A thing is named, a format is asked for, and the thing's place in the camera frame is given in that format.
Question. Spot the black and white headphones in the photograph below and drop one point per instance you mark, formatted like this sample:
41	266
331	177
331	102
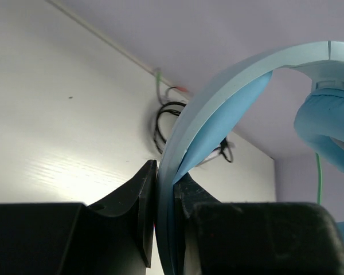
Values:
172	101

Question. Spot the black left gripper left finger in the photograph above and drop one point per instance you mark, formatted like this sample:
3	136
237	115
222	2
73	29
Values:
111	236

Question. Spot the light blue headphones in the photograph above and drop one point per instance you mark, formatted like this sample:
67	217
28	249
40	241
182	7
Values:
213	113

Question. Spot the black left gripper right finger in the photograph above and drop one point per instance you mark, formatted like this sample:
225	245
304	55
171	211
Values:
213	237

